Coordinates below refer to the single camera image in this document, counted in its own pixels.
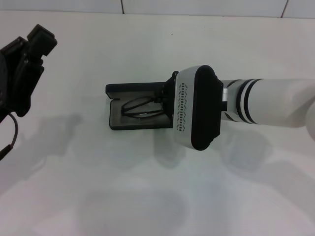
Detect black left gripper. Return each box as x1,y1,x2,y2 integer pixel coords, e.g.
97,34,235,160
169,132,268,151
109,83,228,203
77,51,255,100
0,24,58,121

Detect black glasses case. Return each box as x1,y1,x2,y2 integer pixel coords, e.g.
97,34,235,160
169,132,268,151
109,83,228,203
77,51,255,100
105,83,176,131

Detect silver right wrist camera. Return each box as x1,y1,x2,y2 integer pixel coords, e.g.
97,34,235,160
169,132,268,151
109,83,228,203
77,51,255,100
173,64,224,151

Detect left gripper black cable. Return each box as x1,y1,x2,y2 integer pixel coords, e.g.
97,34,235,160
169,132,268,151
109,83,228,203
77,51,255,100
0,112,20,161

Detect black glasses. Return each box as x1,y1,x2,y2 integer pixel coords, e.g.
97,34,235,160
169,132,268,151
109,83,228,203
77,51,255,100
120,96,165,118

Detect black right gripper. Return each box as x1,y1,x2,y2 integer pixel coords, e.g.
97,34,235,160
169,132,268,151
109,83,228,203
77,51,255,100
161,70,179,129

